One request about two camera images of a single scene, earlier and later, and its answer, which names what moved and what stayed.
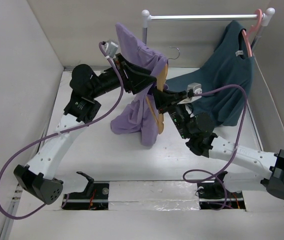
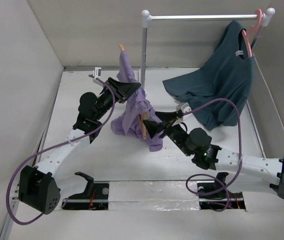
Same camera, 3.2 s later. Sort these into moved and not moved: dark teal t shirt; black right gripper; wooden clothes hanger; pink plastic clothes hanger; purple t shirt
Moved: black right gripper; purple t shirt; wooden clothes hanger
Not moved: dark teal t shirt; pink plastic clothes hanger
